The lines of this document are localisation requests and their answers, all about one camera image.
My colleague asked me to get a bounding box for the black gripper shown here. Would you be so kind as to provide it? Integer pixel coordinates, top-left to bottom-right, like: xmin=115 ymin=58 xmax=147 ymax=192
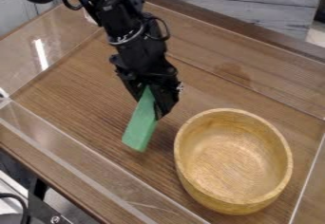
xmin=110 ymin=54 xmax=183 ymax=120

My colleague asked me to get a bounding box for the green rectangular block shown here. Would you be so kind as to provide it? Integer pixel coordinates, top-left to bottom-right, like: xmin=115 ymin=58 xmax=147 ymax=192
xmin=122 ymin=87 xmax=158 ymax=152

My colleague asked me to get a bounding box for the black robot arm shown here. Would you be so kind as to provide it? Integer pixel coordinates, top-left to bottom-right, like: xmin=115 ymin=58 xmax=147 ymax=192
xmin=79 ymin=0 xmax=181 ymax=119

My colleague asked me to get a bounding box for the brown wooden bowl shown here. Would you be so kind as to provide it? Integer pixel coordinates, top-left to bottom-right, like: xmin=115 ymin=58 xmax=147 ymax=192
xmin=174 ymin=108 xmax=293 ymax=215

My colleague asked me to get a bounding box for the black table leg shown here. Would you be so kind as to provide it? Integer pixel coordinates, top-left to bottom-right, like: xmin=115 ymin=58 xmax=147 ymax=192
xmin=28 ymin=178 xmax=48 ymax=200

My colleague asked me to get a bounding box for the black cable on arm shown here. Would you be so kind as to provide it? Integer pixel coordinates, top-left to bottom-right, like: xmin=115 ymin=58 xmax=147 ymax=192
xmin=143 ymin=15 xmax=171 ymax=43

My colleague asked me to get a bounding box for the clear acrylic corner bracket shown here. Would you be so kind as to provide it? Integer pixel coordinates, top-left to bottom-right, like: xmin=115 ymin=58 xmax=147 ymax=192
xmin=83 ymin=9 xmax=98 ymax=26

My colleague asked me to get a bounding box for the clear acrylic front wall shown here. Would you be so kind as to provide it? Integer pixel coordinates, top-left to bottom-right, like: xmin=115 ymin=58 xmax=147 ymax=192
xmin=0 ymin=99 xmax=209 ymax=224

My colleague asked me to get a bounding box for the black cable under table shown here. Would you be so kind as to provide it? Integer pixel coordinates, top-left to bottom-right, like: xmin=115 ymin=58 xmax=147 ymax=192
xmin=0 ymin=193 xmax=31 ymax=224

